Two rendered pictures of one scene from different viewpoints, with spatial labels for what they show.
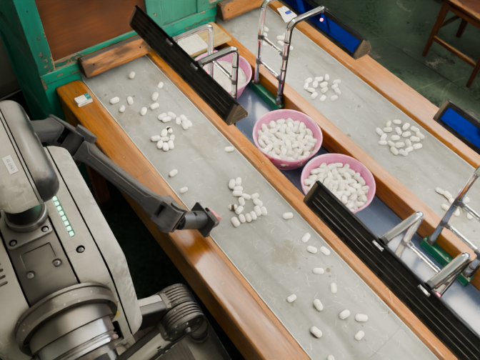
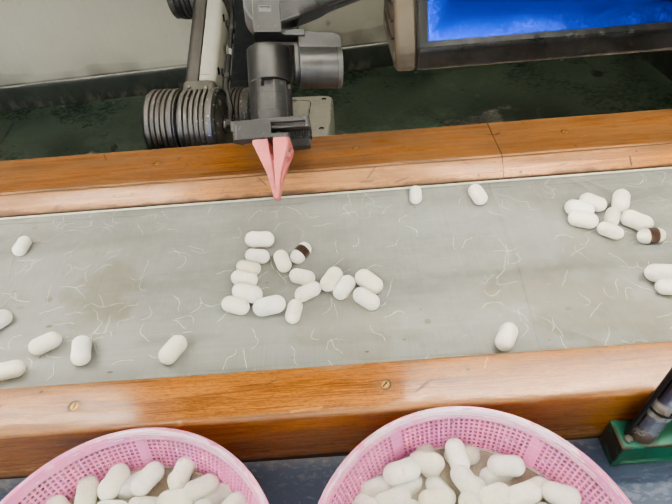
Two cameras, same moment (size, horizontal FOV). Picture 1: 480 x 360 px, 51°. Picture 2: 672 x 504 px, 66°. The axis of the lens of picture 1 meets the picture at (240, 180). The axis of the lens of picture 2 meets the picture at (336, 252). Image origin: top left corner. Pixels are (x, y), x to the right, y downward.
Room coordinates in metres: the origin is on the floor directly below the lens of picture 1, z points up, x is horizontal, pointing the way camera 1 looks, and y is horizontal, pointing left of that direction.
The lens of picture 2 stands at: (1.33, -0.30, 1.21)
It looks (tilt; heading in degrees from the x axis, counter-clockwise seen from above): 45 degrees down; 131
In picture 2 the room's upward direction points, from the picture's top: 5 degrees counter-clockwise
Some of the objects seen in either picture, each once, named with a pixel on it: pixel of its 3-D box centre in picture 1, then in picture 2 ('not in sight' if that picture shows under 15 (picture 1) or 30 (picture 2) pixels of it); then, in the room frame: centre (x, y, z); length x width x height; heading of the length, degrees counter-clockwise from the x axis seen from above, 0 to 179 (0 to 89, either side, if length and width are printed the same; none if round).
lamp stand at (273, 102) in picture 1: (286, 51); not in sight; (1.66, -0.15, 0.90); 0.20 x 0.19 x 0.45; 40
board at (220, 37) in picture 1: (191, 43); not in sight; (1.83, 0.26, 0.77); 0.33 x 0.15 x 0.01; 130
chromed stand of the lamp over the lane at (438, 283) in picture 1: (400, 285); not in sight; (0.66, -0.47, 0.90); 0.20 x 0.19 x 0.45; 40
